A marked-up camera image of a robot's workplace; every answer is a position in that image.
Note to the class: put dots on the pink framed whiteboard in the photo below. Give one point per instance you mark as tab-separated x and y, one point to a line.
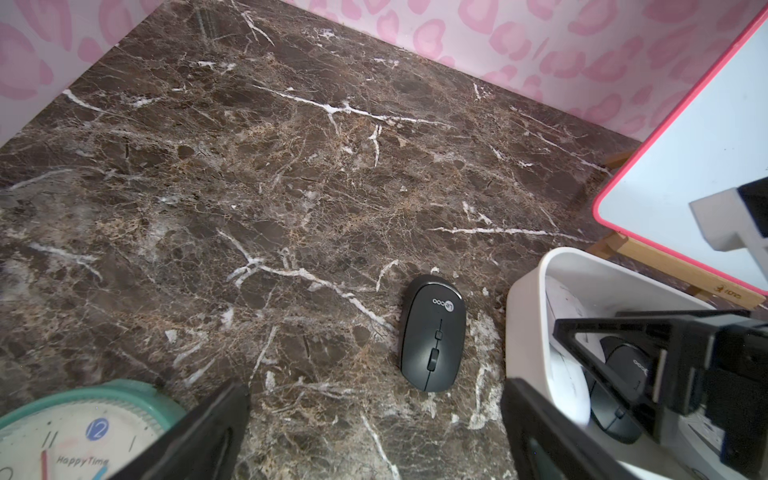
713	140

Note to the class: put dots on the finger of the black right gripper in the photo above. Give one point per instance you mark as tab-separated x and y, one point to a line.
643	364

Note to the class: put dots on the green alarm clock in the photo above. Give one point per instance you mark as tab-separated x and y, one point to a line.
85	433

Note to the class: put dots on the wooden easel stand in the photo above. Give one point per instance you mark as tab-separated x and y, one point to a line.
702	283

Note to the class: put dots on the white storage box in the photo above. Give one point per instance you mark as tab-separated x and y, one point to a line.
686	448

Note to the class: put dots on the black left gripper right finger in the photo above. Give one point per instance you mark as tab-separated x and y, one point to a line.
544	444

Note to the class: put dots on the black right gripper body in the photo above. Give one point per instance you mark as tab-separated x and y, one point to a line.
724	360

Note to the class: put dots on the white computer mouse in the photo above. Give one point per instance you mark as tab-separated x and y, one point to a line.
567	382

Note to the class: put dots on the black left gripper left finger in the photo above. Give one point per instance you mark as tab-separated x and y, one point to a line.
204	444

